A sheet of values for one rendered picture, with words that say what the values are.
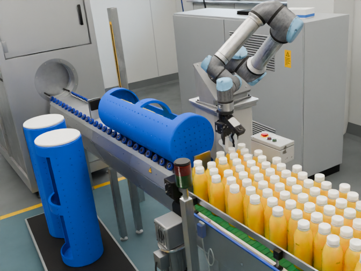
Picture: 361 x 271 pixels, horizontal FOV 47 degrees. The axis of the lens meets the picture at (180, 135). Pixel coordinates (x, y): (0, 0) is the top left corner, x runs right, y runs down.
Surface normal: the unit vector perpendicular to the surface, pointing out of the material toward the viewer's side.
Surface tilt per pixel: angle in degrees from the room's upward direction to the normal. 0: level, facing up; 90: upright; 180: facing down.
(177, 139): 90
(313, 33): 90
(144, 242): 0
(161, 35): 90
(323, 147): 90
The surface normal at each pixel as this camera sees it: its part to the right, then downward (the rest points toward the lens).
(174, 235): 0.56, 0.25
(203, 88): -0.81, 0.29
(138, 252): -0.10, -0.93
